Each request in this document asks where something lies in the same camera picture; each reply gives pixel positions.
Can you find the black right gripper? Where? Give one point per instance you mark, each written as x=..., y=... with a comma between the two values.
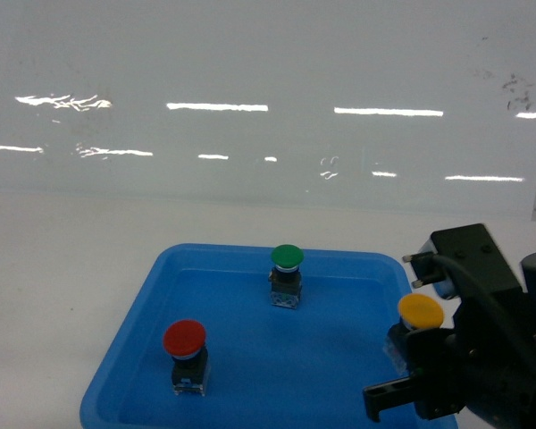
x=479, y=364

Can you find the yellow mushroom push button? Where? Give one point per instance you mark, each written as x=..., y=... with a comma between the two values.
x=416, y=312

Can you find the red mushroom push button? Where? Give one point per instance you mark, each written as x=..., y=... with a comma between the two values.
x=185, y=342

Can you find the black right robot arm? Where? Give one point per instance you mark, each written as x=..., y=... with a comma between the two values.
x=519, y=309

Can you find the green mushroom push button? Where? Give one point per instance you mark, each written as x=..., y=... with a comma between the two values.
x=285, y=277

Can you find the blue plastic tray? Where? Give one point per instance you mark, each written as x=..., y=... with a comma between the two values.
x=271, y=367

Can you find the white glossy whiteboard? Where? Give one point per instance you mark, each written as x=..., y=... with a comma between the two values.
x=400, y=106

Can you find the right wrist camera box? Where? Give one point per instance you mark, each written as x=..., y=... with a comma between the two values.
x=469, y=254

